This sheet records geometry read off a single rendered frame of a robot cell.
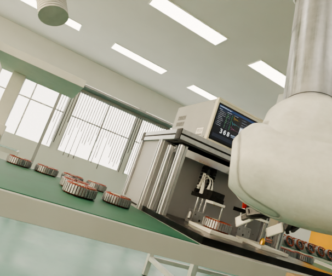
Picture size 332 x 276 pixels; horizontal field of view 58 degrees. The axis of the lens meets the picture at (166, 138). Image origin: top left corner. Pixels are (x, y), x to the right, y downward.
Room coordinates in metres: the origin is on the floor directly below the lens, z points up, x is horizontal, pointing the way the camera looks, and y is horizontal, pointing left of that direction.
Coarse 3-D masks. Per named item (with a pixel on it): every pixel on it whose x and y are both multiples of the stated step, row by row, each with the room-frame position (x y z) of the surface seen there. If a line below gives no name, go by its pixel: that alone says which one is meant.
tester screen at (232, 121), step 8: (224, 112) 1.26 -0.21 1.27; (232, 112) 1.28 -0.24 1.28; (216, 120) 1.25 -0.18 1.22; (224, 120) 1.27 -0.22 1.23; (232, 120) 1.28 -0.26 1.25; (240, 120) 1.30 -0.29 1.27; (248, 120) 1.31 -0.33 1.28; (216, 128) 1.26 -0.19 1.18; (224, 128) 1.27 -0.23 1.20; (232, 128) 1.29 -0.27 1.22; (224, 136) 1.28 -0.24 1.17; (232, 136) 1.29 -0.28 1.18
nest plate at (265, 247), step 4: (236, 236) 1.29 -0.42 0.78; (244, 240) 1.24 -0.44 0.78; (248, 240) 1.22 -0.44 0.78; (252, 240) 1.30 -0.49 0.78; (252, 244) 1.20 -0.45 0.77; (256, 244) 1.18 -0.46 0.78; (260, 244) 1.23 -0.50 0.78; (264, 244) 1.33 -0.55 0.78; (260, 248) 1.15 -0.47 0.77; (264, 248) 1.16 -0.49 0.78; (268, 248) 1.17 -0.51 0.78; (272, 248) 1.25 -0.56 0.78; (272, 252) 1.18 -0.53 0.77; (276, 252) 1.19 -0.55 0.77; (280, 252) 1.19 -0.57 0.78
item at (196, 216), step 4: (188, 208) 1.30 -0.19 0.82; (188, 212) 1.29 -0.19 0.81; (192, 212) 1.26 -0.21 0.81; (196, 212) 1.26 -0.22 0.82; (200, 212) 1.26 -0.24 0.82; (192, 216) 1.25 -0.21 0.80; (196, 216) 1.26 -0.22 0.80; (200, 216) 1.27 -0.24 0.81; (188, 220) 1.27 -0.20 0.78; (192, 220) 1.26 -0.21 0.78; (196, 220) 1.26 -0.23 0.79; (200, 220) 1.27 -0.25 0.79
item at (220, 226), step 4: (204, 216) 1.18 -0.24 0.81; (204, 220) 1.14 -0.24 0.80; (208, 220) 1.12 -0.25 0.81; (212, 220) 1.11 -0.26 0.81; (216, 220) 1.11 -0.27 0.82; (204, 224) 1.13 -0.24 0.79; (208, 224) 1.12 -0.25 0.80; (212, 224) 1.12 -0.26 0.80; (216, 224) 1.10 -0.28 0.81; (220, 224) 1.11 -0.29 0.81; (224, 224) 1.10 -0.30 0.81; (228, 224) 1.12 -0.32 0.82; (212, 228) 1.11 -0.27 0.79; (216, 228) 1.11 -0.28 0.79; (220, 228) 1.10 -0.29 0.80; (224, 228) 1.11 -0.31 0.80; (228, 228) 1.11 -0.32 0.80; (224, 232) 1.11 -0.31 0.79; (228, 232) 1.12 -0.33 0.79
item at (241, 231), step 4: (232, 224) 1.39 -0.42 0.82; (232, 228) 1.38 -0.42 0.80; (236, 228) 1.36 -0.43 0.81; (240, 228) 1.35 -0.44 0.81; (244, 228) 1.36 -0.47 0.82; (248, 228) 1.37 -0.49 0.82; (232, 232) 1.37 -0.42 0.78; (236, 232) 1.35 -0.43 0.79; (240, 232) 1.36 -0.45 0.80; (244, 232) 1.36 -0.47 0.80; (248, 232) 1.37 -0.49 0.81; (240, 236) 1.36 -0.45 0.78; (244, 236) 1.37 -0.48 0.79; (248, 236) 1.38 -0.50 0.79
